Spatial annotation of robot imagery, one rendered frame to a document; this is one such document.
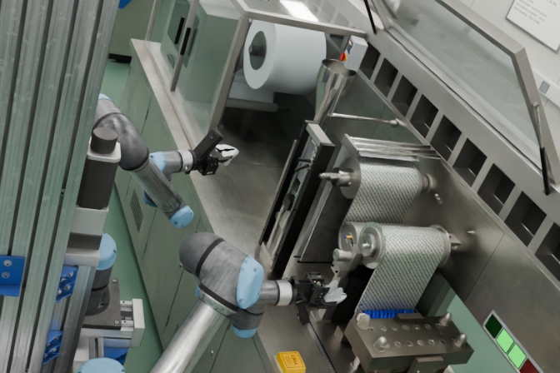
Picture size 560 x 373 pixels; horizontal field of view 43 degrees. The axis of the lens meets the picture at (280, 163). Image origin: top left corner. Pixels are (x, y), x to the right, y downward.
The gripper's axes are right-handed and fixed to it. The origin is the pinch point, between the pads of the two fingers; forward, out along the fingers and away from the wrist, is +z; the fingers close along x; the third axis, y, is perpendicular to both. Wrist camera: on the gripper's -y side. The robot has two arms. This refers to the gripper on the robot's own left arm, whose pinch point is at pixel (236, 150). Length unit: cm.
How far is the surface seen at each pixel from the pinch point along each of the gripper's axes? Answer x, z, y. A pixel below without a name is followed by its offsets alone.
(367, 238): 57, 9, -11
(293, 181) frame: 20.4, 11.5, -1.7
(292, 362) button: 72, -17, 22
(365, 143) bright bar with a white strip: 30.8, 22.7, -26.4
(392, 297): 71, 21, 6
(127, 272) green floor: -53, 24, 132
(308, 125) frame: 14.7, 11.5, -22.2
